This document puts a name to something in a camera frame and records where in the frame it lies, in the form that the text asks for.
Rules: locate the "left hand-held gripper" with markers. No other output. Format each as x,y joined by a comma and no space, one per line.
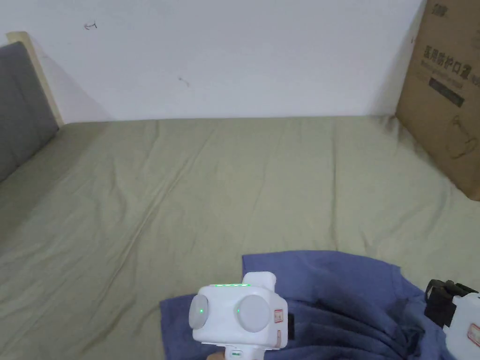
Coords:
232,318

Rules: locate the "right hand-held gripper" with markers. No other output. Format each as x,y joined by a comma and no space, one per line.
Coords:
465,322

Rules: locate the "dark blue shirt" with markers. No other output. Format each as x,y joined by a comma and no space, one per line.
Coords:
337,300

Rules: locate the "person's left hand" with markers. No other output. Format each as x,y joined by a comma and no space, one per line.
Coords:
216,356

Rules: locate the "bed with pale green sheet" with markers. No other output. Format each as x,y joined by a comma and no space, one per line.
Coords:
210,195

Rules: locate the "brown cardboard carton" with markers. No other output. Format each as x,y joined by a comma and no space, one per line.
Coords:
442,123

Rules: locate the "grey padded headboard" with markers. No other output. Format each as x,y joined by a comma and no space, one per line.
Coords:
20,108

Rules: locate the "pale wooden headboard frame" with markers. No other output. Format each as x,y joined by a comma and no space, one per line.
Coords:
41,71

